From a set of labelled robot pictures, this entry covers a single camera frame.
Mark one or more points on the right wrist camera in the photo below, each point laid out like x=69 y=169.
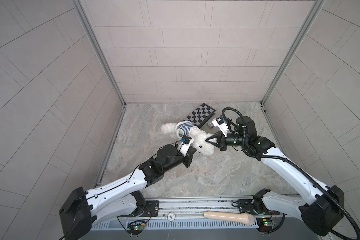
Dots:
x=222 y=125

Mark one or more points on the beige handle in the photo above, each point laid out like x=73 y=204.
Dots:
x=243 y=218

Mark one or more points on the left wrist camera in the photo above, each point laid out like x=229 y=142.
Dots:
x=186 y=142

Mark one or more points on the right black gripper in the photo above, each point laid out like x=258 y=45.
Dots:
x=221 y=141

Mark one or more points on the blue white striped sweater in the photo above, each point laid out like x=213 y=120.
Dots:
x=183 y=128

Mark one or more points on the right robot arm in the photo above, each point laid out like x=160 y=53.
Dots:
x=317 y=205

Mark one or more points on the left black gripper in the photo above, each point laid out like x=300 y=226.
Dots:
x=186 y=159

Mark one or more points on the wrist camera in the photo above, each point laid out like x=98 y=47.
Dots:
x=222 y=125
x=186 y=142

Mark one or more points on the black folded chess board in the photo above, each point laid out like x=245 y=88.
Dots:
x=201 y=115

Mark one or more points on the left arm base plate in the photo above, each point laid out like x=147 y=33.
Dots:
x=150 y=209

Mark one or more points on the white teddy bear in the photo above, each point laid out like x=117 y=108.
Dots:
x=197 y=134

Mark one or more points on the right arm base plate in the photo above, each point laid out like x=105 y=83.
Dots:
x=252 y=207

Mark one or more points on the left green circuit board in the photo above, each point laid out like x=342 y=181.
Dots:
x=136 y=227

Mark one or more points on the aluminium mounting rail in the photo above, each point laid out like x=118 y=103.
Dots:
x=198 y=207

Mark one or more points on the green circuit board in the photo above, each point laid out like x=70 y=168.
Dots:
x=264 y=224
x=136 y=227

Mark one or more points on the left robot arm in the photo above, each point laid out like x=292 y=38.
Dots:
x=84 y=209

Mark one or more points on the white round knob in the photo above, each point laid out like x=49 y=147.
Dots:
x=171 y=216

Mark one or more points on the right green circuit board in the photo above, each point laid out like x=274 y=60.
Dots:
x=264 y=224

